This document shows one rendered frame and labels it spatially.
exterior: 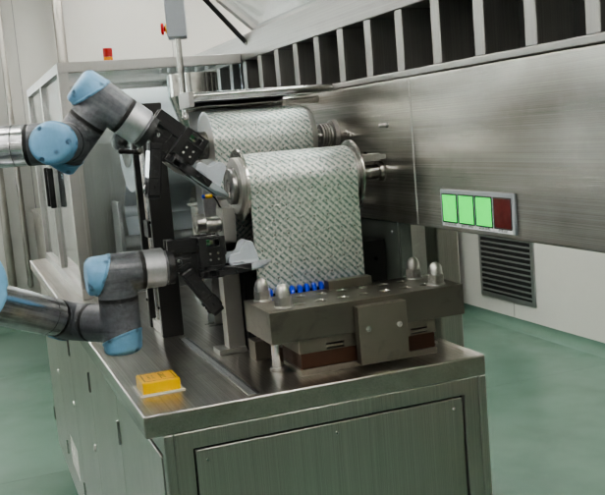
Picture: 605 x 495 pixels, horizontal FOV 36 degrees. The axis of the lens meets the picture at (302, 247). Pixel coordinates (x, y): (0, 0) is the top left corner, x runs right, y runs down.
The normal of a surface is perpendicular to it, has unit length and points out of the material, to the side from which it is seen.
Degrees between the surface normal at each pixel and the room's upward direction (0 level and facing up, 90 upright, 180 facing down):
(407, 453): 90
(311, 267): 90
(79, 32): 90
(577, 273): 90
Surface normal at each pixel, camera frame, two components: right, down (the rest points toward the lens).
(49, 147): 0.04, 0.13
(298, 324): 0.35, 0.09
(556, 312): -0.93, 0.12
